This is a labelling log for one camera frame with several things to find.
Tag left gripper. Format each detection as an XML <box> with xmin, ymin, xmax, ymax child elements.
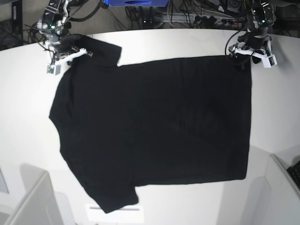
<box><xmin>243</xmin><ymin>32</ymin><xmax>271</xmax><ymax>50</ymax></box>

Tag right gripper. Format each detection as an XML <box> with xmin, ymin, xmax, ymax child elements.
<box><xmin>46</xmin><ymin>34</ymin><xmax>82</xmax><ymax>55</ymax></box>

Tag black T-shirt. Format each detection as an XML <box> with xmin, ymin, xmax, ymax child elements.
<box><xmin>49</xmin><ymin>36</ymin><xmax>252</xmax><ymax>213</ymax></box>

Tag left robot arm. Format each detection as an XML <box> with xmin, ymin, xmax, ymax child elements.
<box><xmin>244</xmin><ymin>0</ymin><xmax>276</xmax><ymax>49</ymax></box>

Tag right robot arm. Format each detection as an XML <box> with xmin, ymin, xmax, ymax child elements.
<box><xmin>37</xmin><ymin>0</ymin><xmax>84</xmax><ymax>55</ymax></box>

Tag white power strip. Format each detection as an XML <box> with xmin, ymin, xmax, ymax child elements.
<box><xmin>156</xmin><ymin>13</ymin><xmax>246</xmax><ymax>29</ymax></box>

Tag blue box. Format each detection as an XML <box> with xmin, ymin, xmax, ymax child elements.
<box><xmin>103</xmin><ymin>0</ymin><xmax>169</xmax><ymax>7</ymax></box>

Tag black keyboard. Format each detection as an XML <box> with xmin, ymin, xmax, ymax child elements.
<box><xmin>287</xmin><ymin>161</ymin><xmax>300</xmax><ymax>188</ymax></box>

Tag grey partition right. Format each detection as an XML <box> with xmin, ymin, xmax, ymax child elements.
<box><xmin>241</xmin><ymin>154</ymin><xmax>300</xmax><ymax>225</ymax></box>

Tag grey partition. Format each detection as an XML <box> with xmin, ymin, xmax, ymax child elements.
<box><xmin>241</xmin><ymin>154</ymin><xmax>300</xmax><ymax>225</ymax></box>
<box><xmin>4</xmin><ymin>164</ymin><xmax>64</xmax><ymax>225</ymax></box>

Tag grey partition left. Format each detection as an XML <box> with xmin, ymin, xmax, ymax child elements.
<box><xmin>4</xmin><ymin>164</ymin><xmax>64</xmax><ymax>225</ymax></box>

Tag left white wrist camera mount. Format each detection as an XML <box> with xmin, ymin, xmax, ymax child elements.
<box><xmin>229</xmin><ymin>45</ymin><xmax>278</xmax><ymax>68</ymax></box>

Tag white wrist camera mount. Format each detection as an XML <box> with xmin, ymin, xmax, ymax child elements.
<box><xmin>229</xmin><ymin>45</ymin><xmax>278</xmax><ymax>68</ymax></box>
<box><xmin>46</xmin><ymin>47</ymin><xmax>93</xmax><ymax>75</ymax></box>

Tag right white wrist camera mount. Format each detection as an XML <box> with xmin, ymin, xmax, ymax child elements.
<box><xmin>46</xmin><ymin>47</ymin><xmax>93</xmax><ymax>75</ymax></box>

